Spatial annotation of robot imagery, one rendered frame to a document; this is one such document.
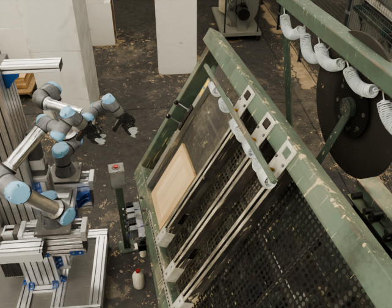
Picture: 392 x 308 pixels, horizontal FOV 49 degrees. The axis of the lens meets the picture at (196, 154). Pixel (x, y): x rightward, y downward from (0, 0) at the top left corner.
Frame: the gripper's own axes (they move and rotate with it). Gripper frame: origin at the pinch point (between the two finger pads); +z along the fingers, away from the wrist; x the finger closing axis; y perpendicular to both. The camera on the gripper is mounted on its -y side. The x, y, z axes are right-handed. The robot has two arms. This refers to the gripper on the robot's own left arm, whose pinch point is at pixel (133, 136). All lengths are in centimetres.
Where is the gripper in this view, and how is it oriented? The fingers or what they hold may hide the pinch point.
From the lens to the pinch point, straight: 303.0
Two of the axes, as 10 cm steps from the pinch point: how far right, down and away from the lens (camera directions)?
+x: -0.7, -6.1, 7.9
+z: 4.7, 6.8, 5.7
